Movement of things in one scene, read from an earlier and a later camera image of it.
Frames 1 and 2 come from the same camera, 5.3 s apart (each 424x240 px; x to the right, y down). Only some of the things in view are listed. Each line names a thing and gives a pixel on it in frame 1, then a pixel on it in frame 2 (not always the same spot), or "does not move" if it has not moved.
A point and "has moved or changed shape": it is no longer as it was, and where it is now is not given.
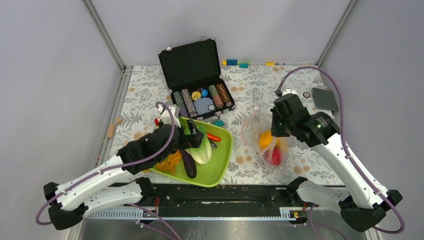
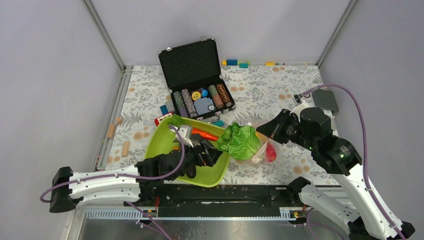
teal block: [220, 123] does not move
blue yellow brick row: [243, 64] does not move
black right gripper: [275, 131] to [274, 127]
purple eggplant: [189, 163] does not move
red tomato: [276, 156] to [270, 152]
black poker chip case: [193, 77] does not move
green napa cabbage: [202, 154] has moved or changed shape
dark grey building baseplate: [325, 99] does not move
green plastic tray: [212, 173] does not move
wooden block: [111, 131] does not move
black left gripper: [190, 140] to [210, 156]
